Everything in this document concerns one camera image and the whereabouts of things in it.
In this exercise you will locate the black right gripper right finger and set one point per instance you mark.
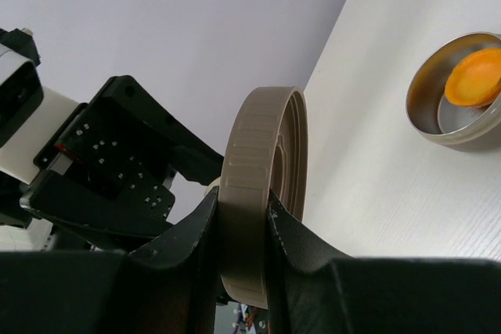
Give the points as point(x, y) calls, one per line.
point(315, 288)

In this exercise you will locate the beige metal container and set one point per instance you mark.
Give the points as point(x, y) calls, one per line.
point(473, 130)

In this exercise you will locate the beige round lid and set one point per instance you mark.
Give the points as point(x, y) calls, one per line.
point(267, 152)

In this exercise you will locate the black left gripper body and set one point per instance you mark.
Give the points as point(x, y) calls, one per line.
point(111, 167)

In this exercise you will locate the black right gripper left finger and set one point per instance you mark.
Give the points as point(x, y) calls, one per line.
point(169, 285)

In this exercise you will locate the orange round food piece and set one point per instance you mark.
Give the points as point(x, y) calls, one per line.
point(475, 80)

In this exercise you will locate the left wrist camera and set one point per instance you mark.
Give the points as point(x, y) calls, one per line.
point(31, 114)

